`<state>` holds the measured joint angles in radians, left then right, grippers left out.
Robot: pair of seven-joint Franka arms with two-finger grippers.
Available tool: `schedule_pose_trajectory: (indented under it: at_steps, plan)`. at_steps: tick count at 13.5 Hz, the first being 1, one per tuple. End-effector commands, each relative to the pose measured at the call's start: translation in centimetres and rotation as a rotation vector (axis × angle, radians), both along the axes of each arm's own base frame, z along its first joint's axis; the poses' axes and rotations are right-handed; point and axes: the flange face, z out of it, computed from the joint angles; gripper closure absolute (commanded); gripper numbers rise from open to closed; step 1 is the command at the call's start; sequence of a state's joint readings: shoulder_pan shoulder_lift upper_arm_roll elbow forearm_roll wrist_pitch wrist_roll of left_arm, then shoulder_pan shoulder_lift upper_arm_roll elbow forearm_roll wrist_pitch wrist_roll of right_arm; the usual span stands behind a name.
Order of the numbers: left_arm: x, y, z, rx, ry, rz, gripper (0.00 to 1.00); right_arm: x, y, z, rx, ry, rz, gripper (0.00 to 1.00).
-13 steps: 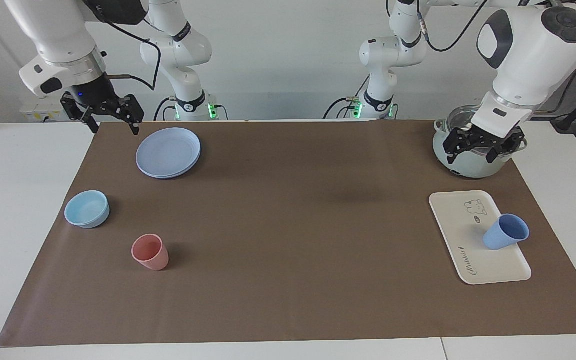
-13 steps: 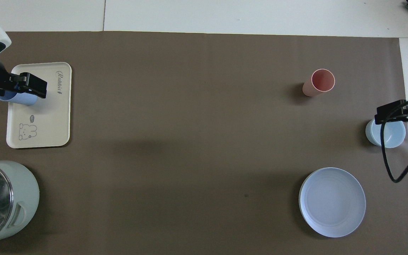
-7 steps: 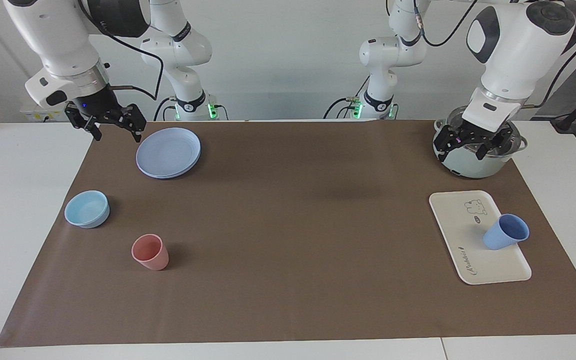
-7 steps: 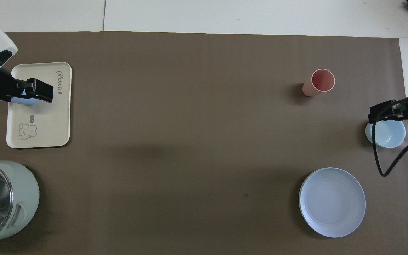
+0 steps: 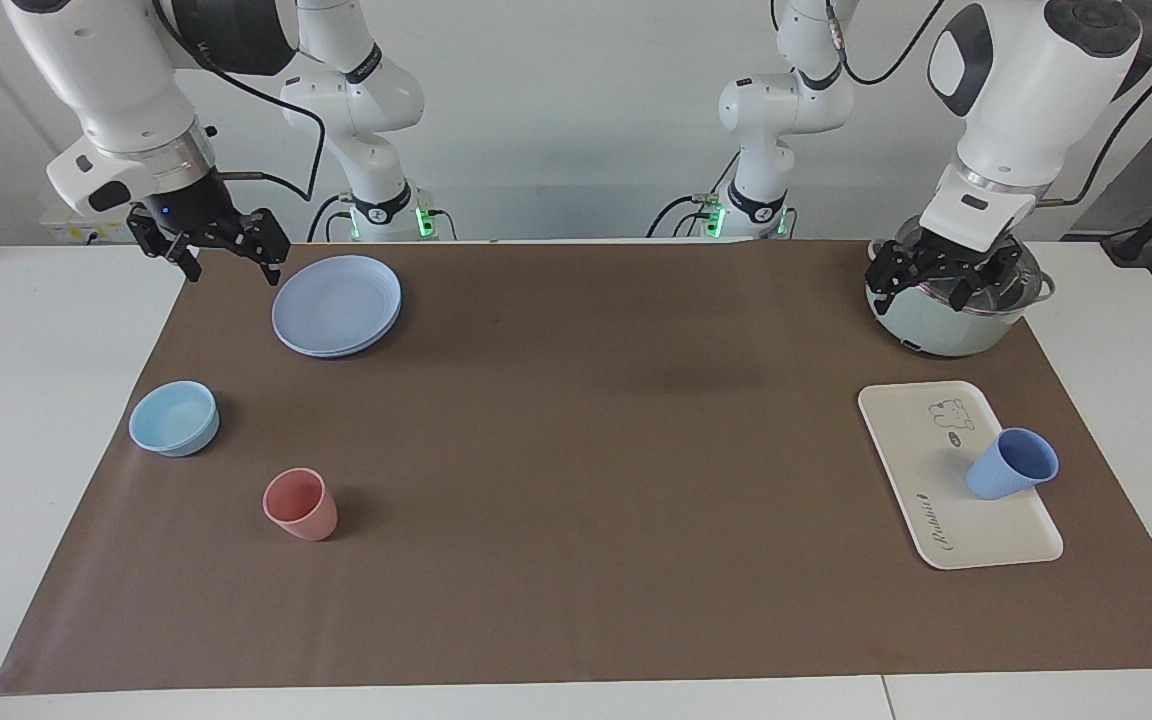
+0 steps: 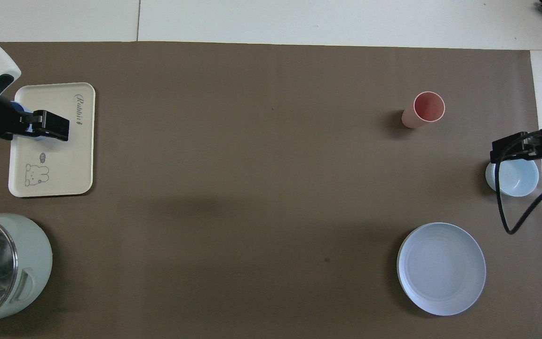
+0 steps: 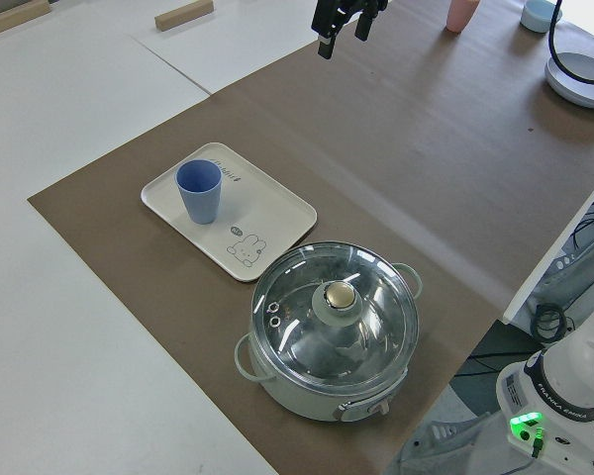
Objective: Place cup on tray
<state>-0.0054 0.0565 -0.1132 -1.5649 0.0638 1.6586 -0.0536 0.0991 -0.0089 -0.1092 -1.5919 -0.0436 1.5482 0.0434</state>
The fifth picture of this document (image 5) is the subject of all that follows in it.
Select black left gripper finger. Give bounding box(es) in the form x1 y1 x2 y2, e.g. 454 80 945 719
863 244 928 319
947 249 1023 314

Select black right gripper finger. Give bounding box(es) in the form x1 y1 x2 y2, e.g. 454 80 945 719
220 207 293 288
126 206 203 285

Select blue plastic cup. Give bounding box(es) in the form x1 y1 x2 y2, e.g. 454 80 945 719
966 427 1060 500

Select pink plastic cup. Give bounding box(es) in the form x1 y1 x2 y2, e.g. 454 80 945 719
263 468 339 542

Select cream tray with rabbit print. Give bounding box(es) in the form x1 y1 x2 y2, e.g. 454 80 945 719
857 380 1064 571

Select pale green pot glass lid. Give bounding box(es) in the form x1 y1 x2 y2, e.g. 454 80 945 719
865 215 1055 358

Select pale blue round plate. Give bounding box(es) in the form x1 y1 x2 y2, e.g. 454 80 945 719
271 255 403 359

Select light blue bowl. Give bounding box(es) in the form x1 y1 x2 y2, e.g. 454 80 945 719
129 380 221 458

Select brown table mat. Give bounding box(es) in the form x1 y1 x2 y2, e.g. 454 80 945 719
0 240 1152 694

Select black right base cable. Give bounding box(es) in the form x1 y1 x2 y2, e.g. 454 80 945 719
307 193 353 243

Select black base cable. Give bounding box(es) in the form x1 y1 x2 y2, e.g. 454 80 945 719
647 194 707 239
307 193 353 243

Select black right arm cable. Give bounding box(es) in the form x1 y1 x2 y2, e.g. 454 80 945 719
151 0 327 203

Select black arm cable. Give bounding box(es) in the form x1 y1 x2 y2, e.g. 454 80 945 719
824 0 1152 207
151 0 327 203

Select white wall power strip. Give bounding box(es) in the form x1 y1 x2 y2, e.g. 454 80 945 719
41 205 137 245

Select black left base cable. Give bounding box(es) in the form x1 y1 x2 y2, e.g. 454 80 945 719
647 194 707 239

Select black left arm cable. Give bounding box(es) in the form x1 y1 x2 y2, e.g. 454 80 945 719
824 0 1152 207

